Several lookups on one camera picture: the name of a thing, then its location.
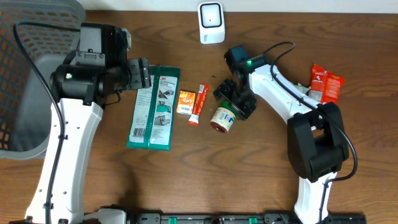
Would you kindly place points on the white barcode scanner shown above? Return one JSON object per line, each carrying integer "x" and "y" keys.
{"x": 211, "y": 22}

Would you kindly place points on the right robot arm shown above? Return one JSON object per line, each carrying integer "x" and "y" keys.
{"x": 317, "y": 144}

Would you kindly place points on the pale green tissue pack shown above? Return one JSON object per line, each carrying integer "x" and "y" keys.
{"x": 302, "y": 88}

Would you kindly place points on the red snack bag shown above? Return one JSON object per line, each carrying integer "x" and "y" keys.
{"x": 325, "y": 85}

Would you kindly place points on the grey plastic mesh basket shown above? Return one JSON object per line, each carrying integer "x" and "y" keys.
{"x": 18, "y": 93}

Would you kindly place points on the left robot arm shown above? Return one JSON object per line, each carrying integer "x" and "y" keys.
{"x": 77, "y": 90}

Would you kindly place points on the green white packet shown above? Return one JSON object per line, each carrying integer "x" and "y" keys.
{"x": 152, "y": 121}

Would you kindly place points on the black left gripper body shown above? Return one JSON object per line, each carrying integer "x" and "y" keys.
{"x": 140, "y": 76}

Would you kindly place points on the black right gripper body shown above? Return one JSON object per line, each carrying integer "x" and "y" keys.
{"x": 241, "y": 99}

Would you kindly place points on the small orange carton box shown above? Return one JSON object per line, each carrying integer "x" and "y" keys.
{"x": 186, "y": 102}

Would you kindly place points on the green lid seasoning jar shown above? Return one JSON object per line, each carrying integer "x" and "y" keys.
{"x": 224, "y": 117}

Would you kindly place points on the small red stick packet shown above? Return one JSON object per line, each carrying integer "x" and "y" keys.
{"x": 199, "y": 104}

